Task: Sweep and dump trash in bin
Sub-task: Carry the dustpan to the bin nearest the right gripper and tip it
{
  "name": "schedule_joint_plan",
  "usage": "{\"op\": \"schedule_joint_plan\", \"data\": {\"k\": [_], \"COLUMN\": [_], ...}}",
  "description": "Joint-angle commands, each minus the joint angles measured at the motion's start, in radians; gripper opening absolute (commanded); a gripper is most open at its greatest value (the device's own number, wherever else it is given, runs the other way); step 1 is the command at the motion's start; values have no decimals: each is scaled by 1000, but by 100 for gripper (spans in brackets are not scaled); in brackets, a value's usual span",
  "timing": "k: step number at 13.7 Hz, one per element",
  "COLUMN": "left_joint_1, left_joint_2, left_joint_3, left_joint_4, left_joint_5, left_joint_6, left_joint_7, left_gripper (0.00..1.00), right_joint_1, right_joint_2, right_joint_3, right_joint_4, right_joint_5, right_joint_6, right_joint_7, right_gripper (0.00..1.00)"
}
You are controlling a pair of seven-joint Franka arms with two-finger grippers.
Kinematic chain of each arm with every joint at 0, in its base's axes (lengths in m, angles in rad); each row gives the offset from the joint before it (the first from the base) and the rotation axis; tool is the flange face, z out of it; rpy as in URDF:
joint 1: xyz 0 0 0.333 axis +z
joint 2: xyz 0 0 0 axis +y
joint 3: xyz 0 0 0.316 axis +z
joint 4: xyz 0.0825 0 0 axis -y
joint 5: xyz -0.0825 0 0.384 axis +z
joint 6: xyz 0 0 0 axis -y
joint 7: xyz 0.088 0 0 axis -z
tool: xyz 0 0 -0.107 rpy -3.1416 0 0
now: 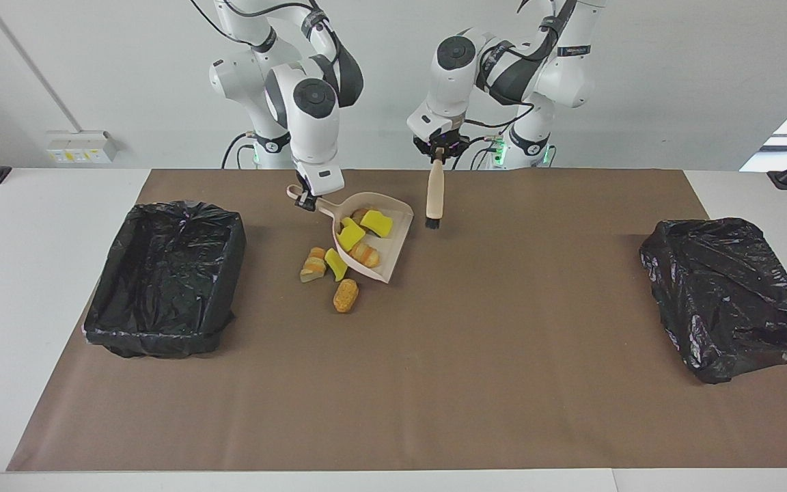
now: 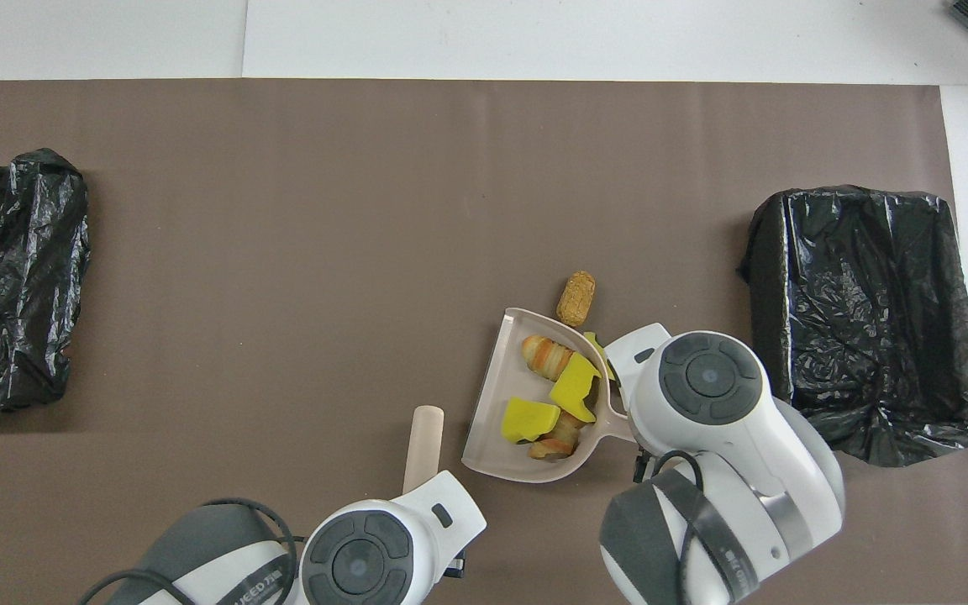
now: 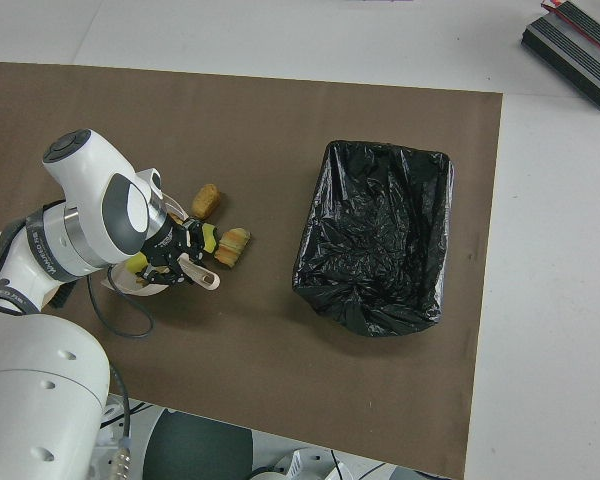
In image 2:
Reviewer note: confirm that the brown table mat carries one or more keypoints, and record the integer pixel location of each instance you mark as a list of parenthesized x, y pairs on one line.
[(282, 294)]

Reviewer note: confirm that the notched yellow sponge piece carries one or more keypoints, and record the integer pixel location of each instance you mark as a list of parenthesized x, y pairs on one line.
[(576, 386)]

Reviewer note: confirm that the open bin with black bag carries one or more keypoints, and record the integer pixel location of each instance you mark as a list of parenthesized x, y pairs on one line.
[(870, 294)]

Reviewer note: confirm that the bin covered by black bag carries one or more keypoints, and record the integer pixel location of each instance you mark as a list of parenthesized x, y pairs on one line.
[(13, 294)]

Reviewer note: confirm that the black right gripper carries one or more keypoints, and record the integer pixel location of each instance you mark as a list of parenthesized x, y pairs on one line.
[(642, 467)]

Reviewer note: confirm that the pink brush with black bristles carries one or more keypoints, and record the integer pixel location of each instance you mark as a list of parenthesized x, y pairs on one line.
[(423, 445)]

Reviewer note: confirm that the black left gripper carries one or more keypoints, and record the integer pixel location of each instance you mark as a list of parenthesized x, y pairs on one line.
[(456, 563)]

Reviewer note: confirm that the yellow sponge piece green backing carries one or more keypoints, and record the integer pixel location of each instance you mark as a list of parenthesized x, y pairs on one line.
[(526, 418)]

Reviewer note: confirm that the striped croissant piece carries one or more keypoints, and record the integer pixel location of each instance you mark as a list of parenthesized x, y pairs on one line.
[(553, 447), (543, 357)]

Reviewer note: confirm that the brown oval bread roll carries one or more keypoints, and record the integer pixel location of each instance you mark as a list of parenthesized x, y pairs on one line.
[(576, 298)]

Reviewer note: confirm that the small yellow sponge piece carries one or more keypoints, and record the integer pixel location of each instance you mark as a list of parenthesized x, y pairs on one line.
[(595, 340)]

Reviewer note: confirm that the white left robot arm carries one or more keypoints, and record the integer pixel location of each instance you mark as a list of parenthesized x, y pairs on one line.
[(400, 521)]

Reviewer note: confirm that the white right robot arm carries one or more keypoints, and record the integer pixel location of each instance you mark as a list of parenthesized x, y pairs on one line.
[(744, 437)]

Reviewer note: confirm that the pink plastic dustpan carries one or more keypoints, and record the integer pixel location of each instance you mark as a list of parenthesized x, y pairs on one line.
[(492, 437)]

